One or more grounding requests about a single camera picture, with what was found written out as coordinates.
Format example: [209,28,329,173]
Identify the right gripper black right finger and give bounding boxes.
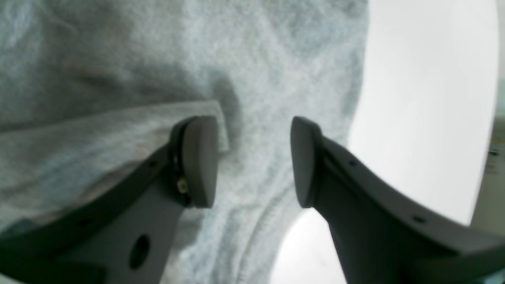
[290,116,505,284]

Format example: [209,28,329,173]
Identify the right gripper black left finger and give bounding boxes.
[1,116,219,284]

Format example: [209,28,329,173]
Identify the grey t-shirt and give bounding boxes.
[0,0,368,284]

